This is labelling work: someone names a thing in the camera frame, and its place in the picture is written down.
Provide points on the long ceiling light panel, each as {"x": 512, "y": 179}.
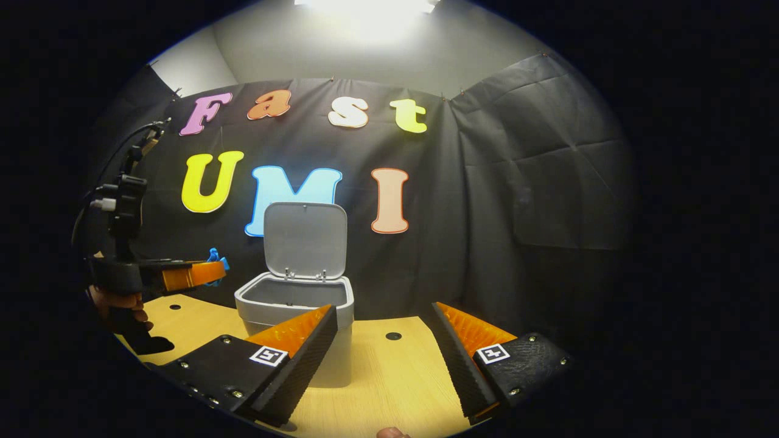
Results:
{"x": 371, "y": 6}

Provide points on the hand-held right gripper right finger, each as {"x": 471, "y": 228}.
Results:
{"x": 459, "y": 365}

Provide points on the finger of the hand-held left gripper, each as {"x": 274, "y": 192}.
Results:
{"x": 182, "y": 277}

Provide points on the blue paper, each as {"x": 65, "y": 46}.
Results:
{"x": 214, "y": 255}

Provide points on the wooden desktop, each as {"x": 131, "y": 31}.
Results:
{"x": 395, "y": 377}

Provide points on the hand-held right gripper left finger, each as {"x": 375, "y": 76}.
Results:
{"x": 304, "y": 365}

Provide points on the black backdrop cloth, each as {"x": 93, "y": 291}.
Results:
{"x": 487, "y": 213}

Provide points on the white desktop garbage bin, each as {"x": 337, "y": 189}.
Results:
{"x": 304, "y": 243}

